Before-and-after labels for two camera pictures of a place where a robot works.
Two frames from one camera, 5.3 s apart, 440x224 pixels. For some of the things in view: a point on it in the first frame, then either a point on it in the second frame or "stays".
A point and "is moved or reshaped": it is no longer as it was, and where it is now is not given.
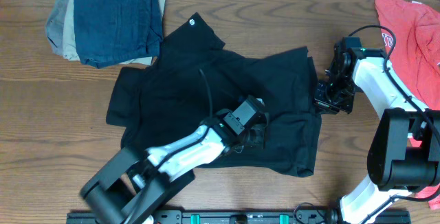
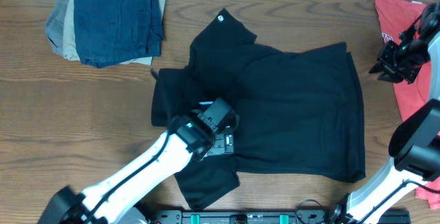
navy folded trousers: x=116 y=20 stays
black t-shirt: x=194 y=75 is moved or reshaped
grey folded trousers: x=55 y=23 stays
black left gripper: x=261 y=138 → x=225 y=146
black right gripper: x=323 y=106 → x=386 y=64
